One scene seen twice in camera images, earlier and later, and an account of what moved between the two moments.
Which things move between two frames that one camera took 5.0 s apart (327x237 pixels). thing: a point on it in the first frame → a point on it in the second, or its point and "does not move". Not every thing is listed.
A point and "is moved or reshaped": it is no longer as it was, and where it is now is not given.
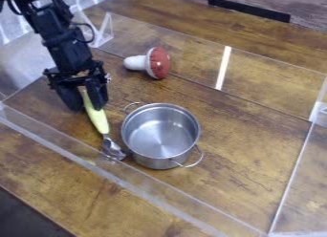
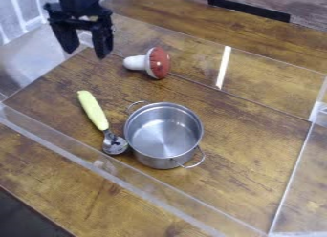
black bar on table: [278, 15] does not move
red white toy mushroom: [157, 61] does not move
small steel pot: [161, 133] does not move
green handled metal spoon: [110, 148] is moved or reshaped
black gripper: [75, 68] → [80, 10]
